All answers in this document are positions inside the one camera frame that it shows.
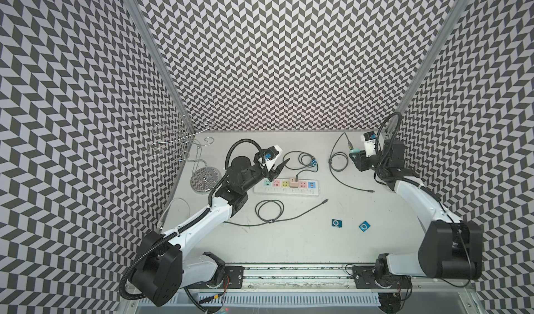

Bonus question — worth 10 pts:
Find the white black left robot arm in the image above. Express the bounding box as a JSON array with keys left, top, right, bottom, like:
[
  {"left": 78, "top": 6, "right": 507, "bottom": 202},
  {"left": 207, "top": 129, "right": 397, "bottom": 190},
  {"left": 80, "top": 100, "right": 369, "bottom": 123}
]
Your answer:
[{"left": 118, "top": 138, "right": 286, "bottom": 306}]

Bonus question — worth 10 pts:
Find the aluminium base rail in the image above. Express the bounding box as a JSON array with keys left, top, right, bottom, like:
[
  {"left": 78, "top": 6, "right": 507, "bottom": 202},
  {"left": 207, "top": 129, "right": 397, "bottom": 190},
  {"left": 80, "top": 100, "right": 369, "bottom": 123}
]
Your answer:
[{"left": 116, "top": 263, "right": 485, "bottom": 314}]

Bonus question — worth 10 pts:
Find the white multicolour power strip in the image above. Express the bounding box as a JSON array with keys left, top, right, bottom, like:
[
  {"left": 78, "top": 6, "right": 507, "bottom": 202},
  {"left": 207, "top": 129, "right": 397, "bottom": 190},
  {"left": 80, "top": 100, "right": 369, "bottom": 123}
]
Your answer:
[{"left": 253, "top": 179, "right": 320, "bottom": 197}]

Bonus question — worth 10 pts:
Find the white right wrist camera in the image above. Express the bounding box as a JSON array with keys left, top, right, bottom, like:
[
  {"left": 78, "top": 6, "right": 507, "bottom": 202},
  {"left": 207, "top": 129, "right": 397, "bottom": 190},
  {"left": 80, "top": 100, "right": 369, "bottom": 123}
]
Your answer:
[{"left": 362, "top": 131, "right": 377, "bottom": 158}]

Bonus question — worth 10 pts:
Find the pink usb charger plug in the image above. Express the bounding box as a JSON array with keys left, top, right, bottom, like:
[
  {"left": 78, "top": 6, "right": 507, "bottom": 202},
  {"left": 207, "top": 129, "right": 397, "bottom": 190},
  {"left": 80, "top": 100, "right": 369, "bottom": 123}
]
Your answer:
[{"left": 289, "top": 179, "right": 300, "bottom": 188}]

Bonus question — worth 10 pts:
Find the chrome wire jewelry stand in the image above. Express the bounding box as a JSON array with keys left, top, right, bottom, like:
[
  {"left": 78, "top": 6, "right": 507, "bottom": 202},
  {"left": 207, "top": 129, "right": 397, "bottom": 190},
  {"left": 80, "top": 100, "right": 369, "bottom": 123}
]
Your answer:
[{"left": 147, "top": 115, "right": 221, "bottom": 194}]

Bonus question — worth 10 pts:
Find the thin white power strip cord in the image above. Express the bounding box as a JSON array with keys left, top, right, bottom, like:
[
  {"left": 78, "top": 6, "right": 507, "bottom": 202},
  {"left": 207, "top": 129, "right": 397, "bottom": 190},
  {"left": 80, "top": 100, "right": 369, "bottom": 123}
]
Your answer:
[{"left": 160, "top": 196, "right": 193, "bottom": 223}]

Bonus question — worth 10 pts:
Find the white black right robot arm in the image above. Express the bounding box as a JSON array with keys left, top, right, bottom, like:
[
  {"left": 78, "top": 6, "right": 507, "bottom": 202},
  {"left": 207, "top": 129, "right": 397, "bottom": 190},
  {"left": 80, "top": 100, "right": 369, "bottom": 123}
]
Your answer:
[{"left": 349, "top": 112, "right": 483, "bottom": 288}]

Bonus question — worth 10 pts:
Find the grey coiled usb cable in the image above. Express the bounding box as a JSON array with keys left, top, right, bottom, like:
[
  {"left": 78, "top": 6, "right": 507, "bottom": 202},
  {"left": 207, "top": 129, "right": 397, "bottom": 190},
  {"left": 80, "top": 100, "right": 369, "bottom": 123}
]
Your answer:
[{"left": 223, "top": 198, "right": 330, "bottom": 227}]

